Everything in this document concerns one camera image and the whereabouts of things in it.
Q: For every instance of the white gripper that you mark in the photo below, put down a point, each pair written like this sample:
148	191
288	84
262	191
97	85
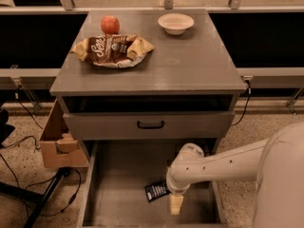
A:
178	187

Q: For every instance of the dark blue rxbar wrapper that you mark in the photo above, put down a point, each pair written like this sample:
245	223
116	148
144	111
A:
156	190

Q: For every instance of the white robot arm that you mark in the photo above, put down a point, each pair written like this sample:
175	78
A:
275	164

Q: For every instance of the open grey middle drawer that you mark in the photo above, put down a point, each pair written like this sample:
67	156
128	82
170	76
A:
115	190

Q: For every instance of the closed grey top drawer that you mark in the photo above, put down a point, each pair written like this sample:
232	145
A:
123	126

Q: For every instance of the grey drawer cabinet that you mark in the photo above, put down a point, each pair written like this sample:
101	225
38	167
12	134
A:
190	73

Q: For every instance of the cardboard box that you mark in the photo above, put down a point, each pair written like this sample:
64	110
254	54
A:
58	147

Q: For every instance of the brown chip bag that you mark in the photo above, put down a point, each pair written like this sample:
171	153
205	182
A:
113	50

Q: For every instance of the black tripod stand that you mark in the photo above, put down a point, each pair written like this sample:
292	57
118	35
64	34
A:
39	200

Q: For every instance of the white bowl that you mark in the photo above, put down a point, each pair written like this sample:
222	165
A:
175	23

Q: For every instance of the red apple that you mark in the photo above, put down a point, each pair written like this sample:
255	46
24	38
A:
110	24

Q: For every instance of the black drawer handle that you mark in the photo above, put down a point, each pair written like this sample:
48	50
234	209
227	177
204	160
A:
148	126

